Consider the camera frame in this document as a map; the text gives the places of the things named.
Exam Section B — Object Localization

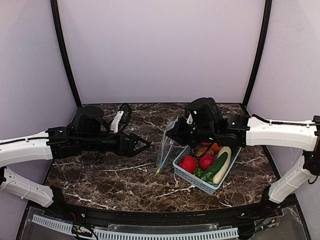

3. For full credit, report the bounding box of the green leafy vegetable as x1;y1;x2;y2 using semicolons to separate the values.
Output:
231;147;241;157

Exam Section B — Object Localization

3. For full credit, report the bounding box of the white slotted cable duct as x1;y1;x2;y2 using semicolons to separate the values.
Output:
31;214;239;240

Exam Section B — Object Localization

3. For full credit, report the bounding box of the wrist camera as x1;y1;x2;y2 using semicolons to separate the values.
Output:
185;111;193;125
110;103;132;134

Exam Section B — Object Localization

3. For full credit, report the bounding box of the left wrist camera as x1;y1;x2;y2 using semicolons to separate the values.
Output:
110;103;132;134

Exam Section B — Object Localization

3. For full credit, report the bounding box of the brown potato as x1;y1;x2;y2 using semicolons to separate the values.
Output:
195;147;215;157

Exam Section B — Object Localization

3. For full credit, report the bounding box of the green grapes bunch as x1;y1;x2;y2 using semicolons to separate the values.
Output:
192;167;204;178

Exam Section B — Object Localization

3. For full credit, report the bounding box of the red tomato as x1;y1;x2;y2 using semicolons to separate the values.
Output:
178;155;197;173

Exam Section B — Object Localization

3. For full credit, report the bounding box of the dark red round fruit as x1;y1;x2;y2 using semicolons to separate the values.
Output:
199;154;216;170

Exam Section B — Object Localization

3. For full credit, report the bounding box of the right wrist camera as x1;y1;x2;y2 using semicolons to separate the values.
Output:
185;111;193;125

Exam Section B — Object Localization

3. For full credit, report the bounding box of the green cucumber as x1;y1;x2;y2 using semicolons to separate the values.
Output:
200;162;217;184

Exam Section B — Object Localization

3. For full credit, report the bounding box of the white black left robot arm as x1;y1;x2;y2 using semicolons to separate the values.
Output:
0;103;151;208

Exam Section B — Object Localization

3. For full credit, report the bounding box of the light blue plastic basket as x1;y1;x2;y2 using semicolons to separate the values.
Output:
172;146;242;195

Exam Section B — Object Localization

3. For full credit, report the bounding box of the clear zip top bag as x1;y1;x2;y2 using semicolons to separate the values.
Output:
156;117;178;175

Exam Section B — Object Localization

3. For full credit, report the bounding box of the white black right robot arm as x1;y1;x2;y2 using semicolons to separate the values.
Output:
166;97;320;204

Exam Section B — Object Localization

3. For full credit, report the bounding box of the white radish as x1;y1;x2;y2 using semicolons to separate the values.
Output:
212;146;232;185

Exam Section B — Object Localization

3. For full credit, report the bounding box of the black front rail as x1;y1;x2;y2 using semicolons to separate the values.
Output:
44;202;281;228

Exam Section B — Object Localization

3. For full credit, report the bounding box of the orange fruit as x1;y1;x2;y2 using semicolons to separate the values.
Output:
211;143;222;153

